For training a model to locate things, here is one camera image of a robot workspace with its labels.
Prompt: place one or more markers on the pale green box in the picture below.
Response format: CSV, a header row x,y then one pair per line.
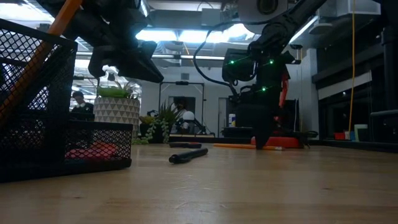
x,y
360,132

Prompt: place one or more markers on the red desk lamp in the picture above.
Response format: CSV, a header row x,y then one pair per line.
x,y
286,142

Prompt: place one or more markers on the pink sticky note pad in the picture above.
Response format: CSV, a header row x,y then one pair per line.
x,y
81,154

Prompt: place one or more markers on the red and black scissors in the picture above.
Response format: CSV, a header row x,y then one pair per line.
x,y
185,145

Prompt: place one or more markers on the orange pencil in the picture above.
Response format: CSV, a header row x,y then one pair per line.
x,y
34,62
236,145

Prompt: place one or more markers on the white bottle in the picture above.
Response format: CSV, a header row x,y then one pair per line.
x,y
232,120

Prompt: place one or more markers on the small red bin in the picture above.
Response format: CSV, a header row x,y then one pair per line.
x,y
339,136

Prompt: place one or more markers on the white patterned pot green succulent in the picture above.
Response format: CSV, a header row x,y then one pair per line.
x,y
116,115

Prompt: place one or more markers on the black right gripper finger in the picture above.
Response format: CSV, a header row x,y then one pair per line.
x,y
262,133

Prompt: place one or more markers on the black background stand frame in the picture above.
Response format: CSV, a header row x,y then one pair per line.
x,y
182,83

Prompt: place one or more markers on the person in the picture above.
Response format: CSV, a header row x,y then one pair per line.
x,y
81,104

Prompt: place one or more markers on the black mesh desk organizer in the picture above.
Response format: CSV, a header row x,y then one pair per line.
x,y
31,149

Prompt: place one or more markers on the black computer monitor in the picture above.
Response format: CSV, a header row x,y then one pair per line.
x,y
81,116

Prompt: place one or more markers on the grey horizontal bar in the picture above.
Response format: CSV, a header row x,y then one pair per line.
x,y
384,113

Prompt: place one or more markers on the dark pot trailing succulent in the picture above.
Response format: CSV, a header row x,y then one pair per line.
x,y
161,124

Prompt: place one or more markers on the long ceiling light strip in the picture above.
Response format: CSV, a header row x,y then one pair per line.
x,y
186,57

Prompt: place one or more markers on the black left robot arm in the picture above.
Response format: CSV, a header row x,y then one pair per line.
x,y
118,18

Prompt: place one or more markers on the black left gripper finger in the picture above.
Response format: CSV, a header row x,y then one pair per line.
x,y
53,5
88,21

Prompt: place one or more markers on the black pen white print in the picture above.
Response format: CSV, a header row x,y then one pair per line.
x,y
188,155

